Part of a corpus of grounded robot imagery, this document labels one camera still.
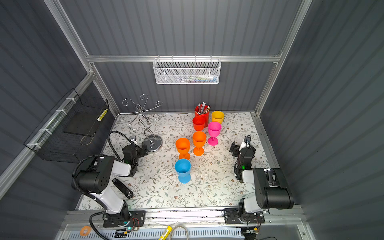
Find black wire side basket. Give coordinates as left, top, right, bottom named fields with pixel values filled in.
left=24, top=89, right=110, bottom=163

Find blue wine glass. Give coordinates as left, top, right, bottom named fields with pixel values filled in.
left=175, top=159, right=192, bottom=184

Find orange wine glass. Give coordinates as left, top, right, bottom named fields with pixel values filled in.
left=175, top=138, right=191, bottom=160
left=193, top=131, right=207, bottom=156

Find red wine glass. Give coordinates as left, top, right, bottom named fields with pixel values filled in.
left=193, top=116, right=206, bottom=131

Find yellow marker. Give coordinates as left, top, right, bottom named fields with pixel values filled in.
left=159, top=226, right=173, bottom=240

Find black stapler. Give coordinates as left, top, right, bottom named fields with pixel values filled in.
left=112, top=178, right=134, bottom=199

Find chrome wine glass rack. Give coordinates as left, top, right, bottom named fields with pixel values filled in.
left=116, top=94, right=163, bottom=153

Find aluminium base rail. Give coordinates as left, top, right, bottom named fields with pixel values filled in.
left=60, top=205, right=307, bottom=230

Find black corrugated cable conduit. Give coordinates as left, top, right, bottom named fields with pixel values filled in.
left=71, top=130, right=136, bottom=240

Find pink wine glass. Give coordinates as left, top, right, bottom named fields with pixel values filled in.
left=208, top=122, right=222, bottom=146

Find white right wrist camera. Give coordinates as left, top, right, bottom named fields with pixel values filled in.
left=240, top=135, right=251, bottom=150

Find red pencil cup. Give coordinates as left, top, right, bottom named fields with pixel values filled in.
left=195, top=106, right=210, bottom=127

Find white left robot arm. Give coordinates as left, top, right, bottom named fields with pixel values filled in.
left=72, top=145, right=148, bottom=231

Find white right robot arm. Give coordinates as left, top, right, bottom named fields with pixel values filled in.
left=222, top=140, right=295, bottom=225

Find yellow wine glass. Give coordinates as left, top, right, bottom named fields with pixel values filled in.
left=212, top=111, right=225, bottom=124

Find pencils in red cup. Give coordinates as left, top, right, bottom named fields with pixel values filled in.
left=195, top=102, right=211, bottom=115

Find white wire wall basket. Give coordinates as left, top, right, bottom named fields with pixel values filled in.
left=153, top=58, right=222, bottom=85

